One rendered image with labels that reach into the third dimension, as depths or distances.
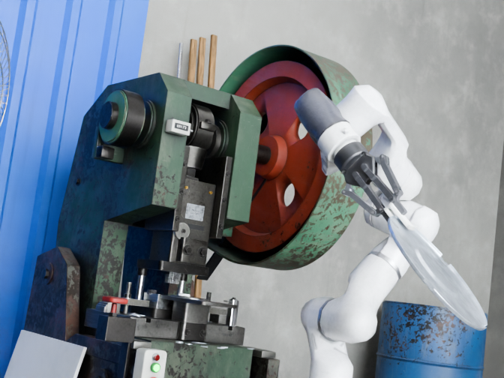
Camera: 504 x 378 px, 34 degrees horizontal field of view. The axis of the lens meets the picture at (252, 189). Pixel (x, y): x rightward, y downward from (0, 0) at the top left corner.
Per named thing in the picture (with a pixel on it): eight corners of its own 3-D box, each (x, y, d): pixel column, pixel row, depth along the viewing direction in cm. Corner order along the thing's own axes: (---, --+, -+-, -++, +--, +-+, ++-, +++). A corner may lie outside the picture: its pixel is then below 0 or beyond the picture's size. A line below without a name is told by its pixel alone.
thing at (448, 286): (488, 313, 181) (491, 310, 181) (478, 346, 154) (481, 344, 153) (400, 211, 185) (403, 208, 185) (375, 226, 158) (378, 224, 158)
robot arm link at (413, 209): (371, 276, 232) (409, 235, 240) (420, 296, 221) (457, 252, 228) (352, 227, 221) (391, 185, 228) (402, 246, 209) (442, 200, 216)
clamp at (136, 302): (149, 316, 273) (154, 285, 275) (103, 312, 263) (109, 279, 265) (140, 314, 278) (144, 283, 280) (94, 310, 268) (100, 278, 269)
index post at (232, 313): (236, 326, 281) (240, 298, 282) (229, 325, 279) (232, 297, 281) (231, 325, 283) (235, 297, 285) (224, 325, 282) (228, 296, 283)
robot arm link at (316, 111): (372, 138, 200) (341, 166, 202) (342, 100, 206) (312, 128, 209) (340, 115, 185) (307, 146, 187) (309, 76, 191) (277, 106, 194)
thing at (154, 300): (194, 312, 282) (196, 298, 282) (156, 308, 273) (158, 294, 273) (179, 310, 289) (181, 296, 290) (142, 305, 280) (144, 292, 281)
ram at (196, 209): (213, 268, 278) (225, 180, 281) (175, 262, 269) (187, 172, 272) (184, 265, 291) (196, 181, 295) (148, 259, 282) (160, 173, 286)
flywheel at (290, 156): (228, 223, 354) (332, 289, 297) (188, 215, 342) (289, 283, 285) (283, 59, 344) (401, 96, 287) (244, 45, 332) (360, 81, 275)
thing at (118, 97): (277, 178, 300) (283, 130, 303) (114, 139, 261) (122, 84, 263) (247, 179, 314) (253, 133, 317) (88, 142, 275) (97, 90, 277)
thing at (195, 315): (233, 346, 261) (239, 303, 262) (196, 343, 252) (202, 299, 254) (189, 337, 280) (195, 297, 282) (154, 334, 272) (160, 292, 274)
